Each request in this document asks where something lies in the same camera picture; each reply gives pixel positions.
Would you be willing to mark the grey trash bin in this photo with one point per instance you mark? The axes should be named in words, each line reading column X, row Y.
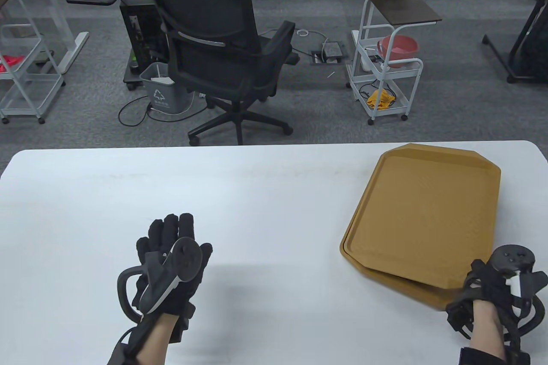
column 165, row 95

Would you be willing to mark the black monitor stand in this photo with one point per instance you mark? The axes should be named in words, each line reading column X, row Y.
column 528, row 40

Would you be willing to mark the red plastic basin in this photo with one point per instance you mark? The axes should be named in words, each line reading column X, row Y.
column 398, row 50

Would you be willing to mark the person's right forearm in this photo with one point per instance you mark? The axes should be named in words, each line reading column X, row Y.
column 486, row 330

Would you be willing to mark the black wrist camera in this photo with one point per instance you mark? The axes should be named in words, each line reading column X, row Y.
column 122, row 353

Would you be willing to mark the black computer tower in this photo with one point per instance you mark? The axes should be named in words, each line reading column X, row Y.
column 141, row 31

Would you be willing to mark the black hand tracker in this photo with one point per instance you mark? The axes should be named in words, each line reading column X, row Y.
column 511, row 256
column 188, row 258

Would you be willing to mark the person's right hand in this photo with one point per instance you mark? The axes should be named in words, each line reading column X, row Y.
column 481, row 283

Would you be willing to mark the white cart with shelves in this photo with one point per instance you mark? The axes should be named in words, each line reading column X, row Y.
column 402, row 95

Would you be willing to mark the person's left hand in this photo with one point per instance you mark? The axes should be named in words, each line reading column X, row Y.
column 171, row 228

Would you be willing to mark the red cloth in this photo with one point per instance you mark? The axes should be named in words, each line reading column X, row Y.
column 10, row 61

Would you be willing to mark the white desk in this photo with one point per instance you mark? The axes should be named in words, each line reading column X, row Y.
column 55, row 5

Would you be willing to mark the black mesh office chair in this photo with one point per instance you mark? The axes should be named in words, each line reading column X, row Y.
column 205, row 10

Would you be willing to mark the person's left forearm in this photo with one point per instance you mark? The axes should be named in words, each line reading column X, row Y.
column 154, row 343

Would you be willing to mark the yellow cloth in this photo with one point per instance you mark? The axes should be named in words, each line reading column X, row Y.
column 381, row 99

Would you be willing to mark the floor socket box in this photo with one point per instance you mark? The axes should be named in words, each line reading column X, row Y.
column 329, row 51

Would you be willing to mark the tan plastic food tray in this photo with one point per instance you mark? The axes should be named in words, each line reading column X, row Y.
column 406, row 291
column 424, row 211

